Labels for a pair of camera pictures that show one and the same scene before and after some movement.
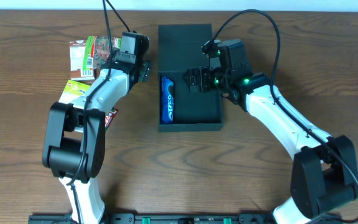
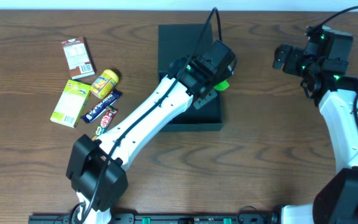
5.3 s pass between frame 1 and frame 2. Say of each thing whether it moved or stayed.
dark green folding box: stayed
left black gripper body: moved
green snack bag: moved
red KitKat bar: stayed
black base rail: stayed
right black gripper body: moved
